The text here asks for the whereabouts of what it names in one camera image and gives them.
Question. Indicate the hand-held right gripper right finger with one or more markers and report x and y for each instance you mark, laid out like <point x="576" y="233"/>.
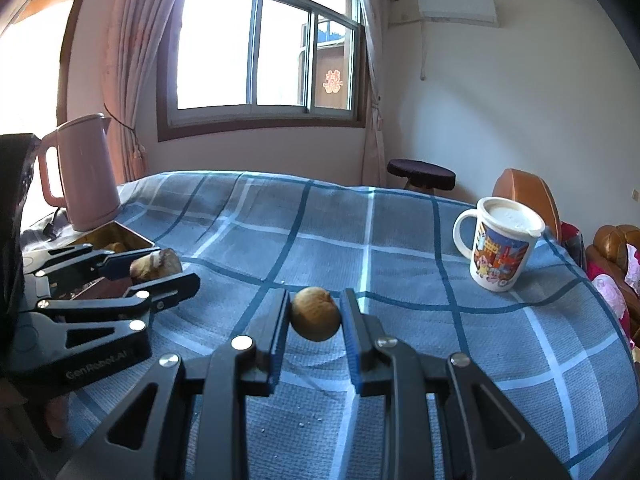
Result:
<point x="350" y="345"/>

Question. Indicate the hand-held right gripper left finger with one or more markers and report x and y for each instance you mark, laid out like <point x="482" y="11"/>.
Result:
<point x="281" y="345"/>

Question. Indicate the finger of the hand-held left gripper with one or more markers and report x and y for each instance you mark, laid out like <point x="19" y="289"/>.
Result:
<point x="165" y="287"/>
<point x="122" y="265"/>

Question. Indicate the cut brown sugarcane piece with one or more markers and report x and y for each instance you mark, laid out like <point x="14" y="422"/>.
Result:
<point x="160" y="262"/>

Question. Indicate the pink metal tin box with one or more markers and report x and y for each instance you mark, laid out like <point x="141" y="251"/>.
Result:
<point x="107" y="235"/>

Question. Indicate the small brown round fruit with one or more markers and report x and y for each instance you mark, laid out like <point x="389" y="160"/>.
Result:
<point x="315" y="317"/>

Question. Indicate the person's left hand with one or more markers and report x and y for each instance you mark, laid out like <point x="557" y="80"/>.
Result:
<point x="56" y="412"/>

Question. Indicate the pink electric kettle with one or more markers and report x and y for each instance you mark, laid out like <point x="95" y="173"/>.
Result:
<point x="85" y="175"/>

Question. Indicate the blue plaid tablecloth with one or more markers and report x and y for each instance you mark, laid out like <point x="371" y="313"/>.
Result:
<point x="400" y="240"/>

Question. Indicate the white cartoon print mug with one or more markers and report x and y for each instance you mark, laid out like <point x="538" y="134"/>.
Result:
<point x="500" y="250"/>

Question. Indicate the dark round stool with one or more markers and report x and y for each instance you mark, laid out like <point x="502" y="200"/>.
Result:
<point x="420" y="170"/>

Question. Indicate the long pink curtain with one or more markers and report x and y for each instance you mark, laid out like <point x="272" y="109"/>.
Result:
<point x="135" y="50"/>

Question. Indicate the brown leather chair back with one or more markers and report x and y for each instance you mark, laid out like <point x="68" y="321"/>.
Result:
<point x="525" y="195"/>

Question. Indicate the sliding glass window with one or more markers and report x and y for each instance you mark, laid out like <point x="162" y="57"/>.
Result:
<point x="215" y="50"/>

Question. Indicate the red floral cloth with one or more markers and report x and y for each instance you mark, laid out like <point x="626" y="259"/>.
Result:
<point x="571" y="240"/>

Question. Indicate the narrow pink curtain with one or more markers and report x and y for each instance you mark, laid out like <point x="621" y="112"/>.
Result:
<point x="372" y="100"/>

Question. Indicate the red paper window decal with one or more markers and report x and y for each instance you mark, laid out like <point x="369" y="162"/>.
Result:
<point x="333" y="82"/>

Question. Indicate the pink floral cushion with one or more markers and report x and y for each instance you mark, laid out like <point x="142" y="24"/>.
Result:
<point x="634" y="265"/>
<point x="612" y="297"/>

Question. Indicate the brown leather sofa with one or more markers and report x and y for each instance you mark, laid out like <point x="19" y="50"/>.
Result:
<point x="610" y="242"/>

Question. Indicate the white air conditioner pipe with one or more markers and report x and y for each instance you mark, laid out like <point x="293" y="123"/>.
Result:
<point x="423" y="55"/>

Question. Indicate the white air conditioner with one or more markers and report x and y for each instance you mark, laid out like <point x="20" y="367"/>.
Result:
<point x="457" y="9"/>

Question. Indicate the wooden door frame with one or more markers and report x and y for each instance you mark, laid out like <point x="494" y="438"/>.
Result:
<point x="70" y="50"/>

